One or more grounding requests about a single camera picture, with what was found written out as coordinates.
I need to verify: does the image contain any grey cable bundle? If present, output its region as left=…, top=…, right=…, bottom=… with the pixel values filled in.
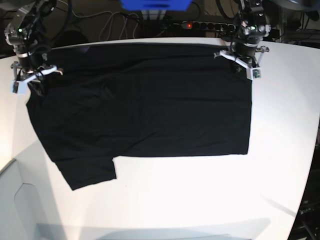
left=67, top=0, right=143, bottom=41

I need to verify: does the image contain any black T-shirt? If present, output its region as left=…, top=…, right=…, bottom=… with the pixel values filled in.
left=26, top=44, right=252, bottom=190

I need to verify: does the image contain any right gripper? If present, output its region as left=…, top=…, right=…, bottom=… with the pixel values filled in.
left=10, top=53, right=64, bottom=97

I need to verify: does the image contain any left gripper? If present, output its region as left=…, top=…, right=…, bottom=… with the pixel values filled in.
left=213, top=43, right=270, bottom=73

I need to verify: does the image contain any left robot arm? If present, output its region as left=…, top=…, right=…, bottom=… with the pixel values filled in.
left=214, top=0, right=271, bottom=78

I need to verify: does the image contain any black power strip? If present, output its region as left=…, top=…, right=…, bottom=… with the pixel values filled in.
left=176, top=21, right=236, bottom=33

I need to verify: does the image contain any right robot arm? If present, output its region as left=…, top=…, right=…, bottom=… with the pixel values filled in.
left=0, top=0, right=73, bottom=96

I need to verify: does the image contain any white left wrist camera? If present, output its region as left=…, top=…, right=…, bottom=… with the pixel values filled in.
left=246, top=67, right=262, bottom=81

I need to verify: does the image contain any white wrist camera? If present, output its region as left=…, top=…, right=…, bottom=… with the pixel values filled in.
left=10, top=80, right=28, bottom=95
left=246, top=67, right=262, bottom=81

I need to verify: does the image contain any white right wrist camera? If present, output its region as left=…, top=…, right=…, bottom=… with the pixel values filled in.
left=10, top=80, right=28, bottom=95

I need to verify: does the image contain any blue plastic bin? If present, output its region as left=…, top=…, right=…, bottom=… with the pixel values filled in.
left=120, top=0, right=192, bottom=11

